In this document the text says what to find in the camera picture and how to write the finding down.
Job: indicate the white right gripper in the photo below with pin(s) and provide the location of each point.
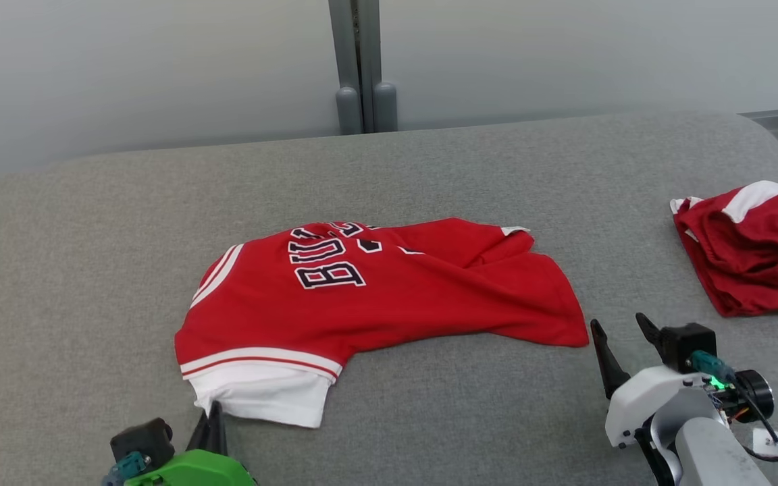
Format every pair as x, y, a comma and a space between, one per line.
645, 401

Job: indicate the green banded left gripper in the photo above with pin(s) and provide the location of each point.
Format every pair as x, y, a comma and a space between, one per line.
193, 469

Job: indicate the red shorts with white stripe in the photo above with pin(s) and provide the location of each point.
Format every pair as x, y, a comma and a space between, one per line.
760, 263

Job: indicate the red jersey with white trim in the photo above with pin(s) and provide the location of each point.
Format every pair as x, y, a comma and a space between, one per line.
396, 297

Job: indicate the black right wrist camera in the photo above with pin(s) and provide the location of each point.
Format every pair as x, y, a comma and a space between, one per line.
686, 344

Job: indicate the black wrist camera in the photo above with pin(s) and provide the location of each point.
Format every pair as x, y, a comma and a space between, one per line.
686, 344
142, 439

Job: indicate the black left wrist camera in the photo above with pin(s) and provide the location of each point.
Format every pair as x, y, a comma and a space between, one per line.
142, 439

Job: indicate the grey metal frame post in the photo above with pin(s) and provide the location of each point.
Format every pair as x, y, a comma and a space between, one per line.
348, 54

